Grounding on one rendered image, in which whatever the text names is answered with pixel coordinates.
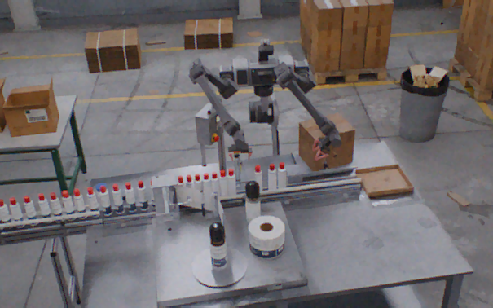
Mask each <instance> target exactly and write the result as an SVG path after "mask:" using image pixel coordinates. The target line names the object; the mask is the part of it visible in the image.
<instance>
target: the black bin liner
mask: <svg viewBox="0 0 493 308"><path fill-rule="evenodd" d="M432 70H433V68H425V71H426V74H430V73H431V71H432ZM399 84H400V86H401V87H402V88H403V89H404V90H406V91H407V92H408V93H410V94H418V95H422V96H428V97H430V96H431V97H438V96H440V95H444V93H446V92H447V91H448V88H449V85H450V78H449V76H448V75H447V74H444V76H443V77H442V79H441V80H440V82H439V83H438V87H434V88H425V87H419V86H413V85H412V84H414V81H413V77H412V74H411V69H408V70H406V71H404V72H403V73H402V76H401V81H400V82H399Z"/></svg>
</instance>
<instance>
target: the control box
mask: <svg viewBox="0 0 493 308"><path fill-rule="evenodd" d="M208 110H210V111H211V115H207V111H208ZM216 115H217V112H216V110H214V109H213V106H212V105H211V103H208V104H207V105H206V106H205V107H204V108H203V109H202V110H200V111H199V112H198V113H197V114H196V115H195V123H196V140H198V143H202V144H206V145H209V146H211V145H212V144H214V143H215V142H216V141H215V140H214V139H213V138H214V136H215V137H216V136H219V137H220V136H221V135H222V134H223V132H224V129H223V126H222V127H221V128H220V129H219V130H218V131H217V125H218V124H219V123H220V122H219V123H218V124H217V123H216Z"/></svg>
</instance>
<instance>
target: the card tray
mask: <svg viewBox="0 0 493 308"><path fill-rule="evenodd" d="M355 174H356V175H357V177H358V178H361V182H360V183H361V186H362V187H363V188H364V190H365V192H366V194H367V195H368V197H374V196H386V195H393V194H399V193H406V192H412V191H414V188H415V186H413V184H412V183H411V181H410V180H409V178H408V177H407V175H406V173H405V172H404V170H403V168H401V167H400V165H399V164H396V165H383V166H377V167H370V168H362V169H356V170H355Z"/></svg>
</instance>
